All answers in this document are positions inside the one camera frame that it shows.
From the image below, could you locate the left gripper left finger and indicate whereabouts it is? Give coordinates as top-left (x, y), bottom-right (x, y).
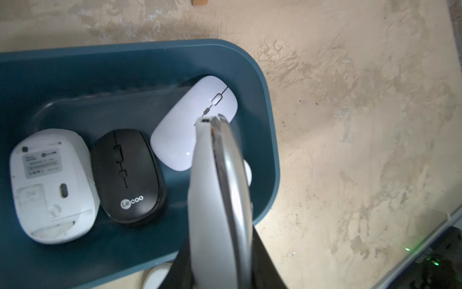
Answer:
top-left (160, 236), bottom-right (194, 289)

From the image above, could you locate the white rounded mouse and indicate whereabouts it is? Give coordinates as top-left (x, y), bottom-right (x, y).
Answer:
top-left (142, 263), bottom-right (172, 289)

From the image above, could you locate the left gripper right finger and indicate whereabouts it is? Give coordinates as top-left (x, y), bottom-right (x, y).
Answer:
top-left (251, 227), bottom-right (287, 289)

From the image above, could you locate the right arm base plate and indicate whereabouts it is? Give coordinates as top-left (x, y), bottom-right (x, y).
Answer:
top-left (388, 227), bottom-right (462, 289)

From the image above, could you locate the black Lecoo mouse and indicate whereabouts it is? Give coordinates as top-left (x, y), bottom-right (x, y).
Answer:
top-left (90, 129), bottom-right (167, 226)

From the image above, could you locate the white slim mouse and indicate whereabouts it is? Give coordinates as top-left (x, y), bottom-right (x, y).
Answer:
top-left (150, 75), bottom-right (238, 172)

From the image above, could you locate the teal storage box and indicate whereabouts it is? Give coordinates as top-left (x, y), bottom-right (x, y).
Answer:
top-left (1, 39), bottom-right (280, 289)

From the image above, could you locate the white mouse upside down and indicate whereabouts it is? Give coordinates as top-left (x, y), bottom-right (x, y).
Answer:
top-left (10, 129), bottom-right (100, 244)

